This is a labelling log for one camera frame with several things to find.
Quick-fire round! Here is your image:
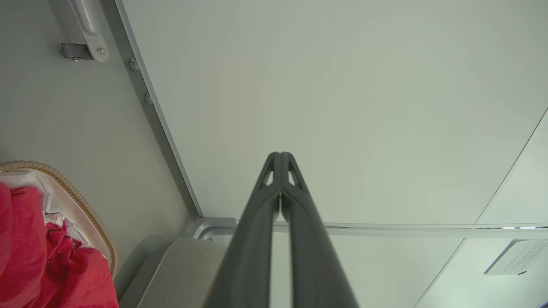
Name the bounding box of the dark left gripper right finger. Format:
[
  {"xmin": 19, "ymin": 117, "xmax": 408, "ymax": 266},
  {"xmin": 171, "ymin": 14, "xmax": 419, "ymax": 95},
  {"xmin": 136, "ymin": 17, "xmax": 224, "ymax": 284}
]
[{"xmin": 281, "ymin": 152, "xmax": 358, "ymax": 308}]

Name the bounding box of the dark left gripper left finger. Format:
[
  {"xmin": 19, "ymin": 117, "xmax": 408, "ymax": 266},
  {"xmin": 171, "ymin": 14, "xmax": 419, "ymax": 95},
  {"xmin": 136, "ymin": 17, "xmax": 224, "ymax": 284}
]
[{"xmin": 205, "ymin": 152, "xmax": 281, "ymax": 308}]

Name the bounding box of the red garment with white panel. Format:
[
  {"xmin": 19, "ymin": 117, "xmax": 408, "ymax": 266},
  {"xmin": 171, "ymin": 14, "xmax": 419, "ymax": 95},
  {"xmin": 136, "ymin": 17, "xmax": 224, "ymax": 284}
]
[{"xmin": 26, "ymin": 222, "xmax": 119, "ymax": 308}]

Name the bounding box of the red garment with white stripes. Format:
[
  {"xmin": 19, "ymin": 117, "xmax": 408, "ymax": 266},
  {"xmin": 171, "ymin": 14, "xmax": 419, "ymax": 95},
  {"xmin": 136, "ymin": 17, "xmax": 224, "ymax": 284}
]
[{"xmin": 0, "ymin": 182, "xmax": 48, "ymax": 308}]

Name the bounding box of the grey fabric sofa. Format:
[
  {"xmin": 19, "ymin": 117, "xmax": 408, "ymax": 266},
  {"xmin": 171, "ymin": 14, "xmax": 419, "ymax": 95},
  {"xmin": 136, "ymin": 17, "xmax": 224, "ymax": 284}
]
[{"xmin": 118, "ymin": 237, "xmax": 274, "ymax": 308}]

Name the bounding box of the curved grey partition leg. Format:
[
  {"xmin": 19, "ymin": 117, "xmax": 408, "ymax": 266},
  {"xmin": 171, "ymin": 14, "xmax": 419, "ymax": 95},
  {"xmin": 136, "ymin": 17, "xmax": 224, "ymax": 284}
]
[{"xmin": 191, "ymin": 217, "xmax": 240, "ymax": 241}]

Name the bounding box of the white partition panel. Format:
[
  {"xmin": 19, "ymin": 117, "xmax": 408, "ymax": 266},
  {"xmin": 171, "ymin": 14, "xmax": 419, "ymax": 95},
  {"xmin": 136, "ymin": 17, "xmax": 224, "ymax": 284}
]
[
  {"xmin": 115, "ymin": 0, "xmax": 548, "ymax": 227},
  {"xmin": 270, "ymin": 109, "xmax": 548, "ymax": 308}
]

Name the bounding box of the wicker rim laundry basket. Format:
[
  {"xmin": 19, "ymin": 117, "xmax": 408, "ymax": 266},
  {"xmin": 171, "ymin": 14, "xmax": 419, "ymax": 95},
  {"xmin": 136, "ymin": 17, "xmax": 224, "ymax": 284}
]
[{"xmin": 0, "ymin": 161, "xmax": 118, "ymax": 278}]

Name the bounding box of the white basket liner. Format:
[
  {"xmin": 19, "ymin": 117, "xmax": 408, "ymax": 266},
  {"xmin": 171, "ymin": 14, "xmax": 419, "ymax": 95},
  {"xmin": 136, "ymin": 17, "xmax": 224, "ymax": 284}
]
[{"xmin": 0, "ymin": 170, "xmax": 111, "ymax": 262}]

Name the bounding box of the white paper note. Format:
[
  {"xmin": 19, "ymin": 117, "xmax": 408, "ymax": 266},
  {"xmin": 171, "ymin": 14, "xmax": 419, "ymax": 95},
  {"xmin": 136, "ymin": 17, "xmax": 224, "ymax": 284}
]
[{"xmin": 484, "ymin": 239, "xmax": 548, "ymax": 276}]

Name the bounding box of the caster wheel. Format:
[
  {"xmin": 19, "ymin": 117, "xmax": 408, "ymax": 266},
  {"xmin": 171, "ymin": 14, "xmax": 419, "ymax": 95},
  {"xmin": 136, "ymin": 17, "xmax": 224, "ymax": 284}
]
[{"xmin": 60, "ymin": 42, "xmax": 94, "ymax": 63}]

